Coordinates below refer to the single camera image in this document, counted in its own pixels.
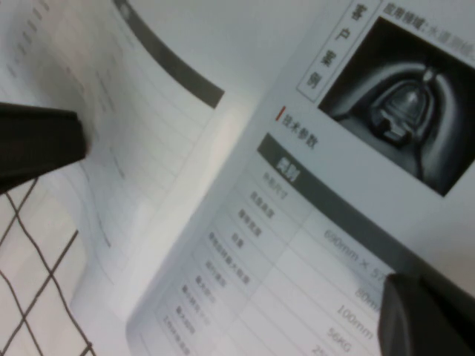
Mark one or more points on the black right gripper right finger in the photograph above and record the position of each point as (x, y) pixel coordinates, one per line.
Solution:
(430, 319)

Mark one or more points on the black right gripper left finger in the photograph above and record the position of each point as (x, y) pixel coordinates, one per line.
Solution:
(37, 144)

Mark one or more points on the white product catalogue book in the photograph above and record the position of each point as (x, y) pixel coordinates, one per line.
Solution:
(259, 185)

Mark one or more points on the white black-grid checkered tablecloth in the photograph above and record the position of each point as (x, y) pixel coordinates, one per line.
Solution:
(29, 278)

